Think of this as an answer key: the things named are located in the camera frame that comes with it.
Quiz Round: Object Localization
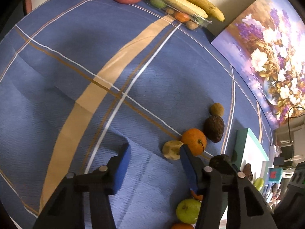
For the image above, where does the white power adapter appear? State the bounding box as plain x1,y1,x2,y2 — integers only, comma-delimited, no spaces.
269,145,277,163

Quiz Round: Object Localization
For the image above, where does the blue plaid tablecloth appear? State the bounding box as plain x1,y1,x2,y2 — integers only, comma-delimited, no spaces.
0,0,274,229

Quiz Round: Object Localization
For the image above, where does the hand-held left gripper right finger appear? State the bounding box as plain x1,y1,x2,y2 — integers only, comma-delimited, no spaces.
179,144,278,229

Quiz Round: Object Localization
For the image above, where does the clear plastic tray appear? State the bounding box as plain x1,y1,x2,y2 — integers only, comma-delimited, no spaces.
148,0,212,30

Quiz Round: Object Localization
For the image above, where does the green fruit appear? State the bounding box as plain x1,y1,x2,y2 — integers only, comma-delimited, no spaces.
253,178,264,192
150,0,167,9

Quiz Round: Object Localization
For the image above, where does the pale peeled fruit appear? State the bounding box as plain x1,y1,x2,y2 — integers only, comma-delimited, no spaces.
162,140,184,161

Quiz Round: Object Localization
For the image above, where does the flower painting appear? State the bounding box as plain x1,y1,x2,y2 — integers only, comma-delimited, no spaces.
211,0,305,130

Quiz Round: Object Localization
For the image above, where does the orange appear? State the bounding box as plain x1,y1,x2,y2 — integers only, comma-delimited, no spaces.
181,128,207,156
190,188,204,201
171,223,195,229

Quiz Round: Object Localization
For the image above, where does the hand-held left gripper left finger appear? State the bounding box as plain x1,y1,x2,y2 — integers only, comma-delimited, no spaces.
32,143,132,229

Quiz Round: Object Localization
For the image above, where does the yellow-green apple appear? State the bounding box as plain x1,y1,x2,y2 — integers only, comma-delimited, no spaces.
176,198,202,223

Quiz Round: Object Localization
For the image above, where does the white box with green rim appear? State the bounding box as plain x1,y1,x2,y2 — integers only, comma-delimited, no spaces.
220,127,271,229

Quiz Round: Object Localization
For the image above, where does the black cable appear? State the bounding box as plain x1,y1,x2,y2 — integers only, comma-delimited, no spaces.
287,104,305,148

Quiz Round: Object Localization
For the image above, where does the small tangerine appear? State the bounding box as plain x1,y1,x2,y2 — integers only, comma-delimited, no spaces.
175,12,190,22

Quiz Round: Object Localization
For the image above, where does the teal box with red mark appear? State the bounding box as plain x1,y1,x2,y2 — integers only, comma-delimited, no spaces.
269,167,283,184

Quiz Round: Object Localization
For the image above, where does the large dark avocado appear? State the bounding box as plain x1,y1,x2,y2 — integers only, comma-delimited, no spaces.
204,115,225,144

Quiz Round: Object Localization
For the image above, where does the dark device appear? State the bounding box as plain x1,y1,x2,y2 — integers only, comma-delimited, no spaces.
274,156,293,166

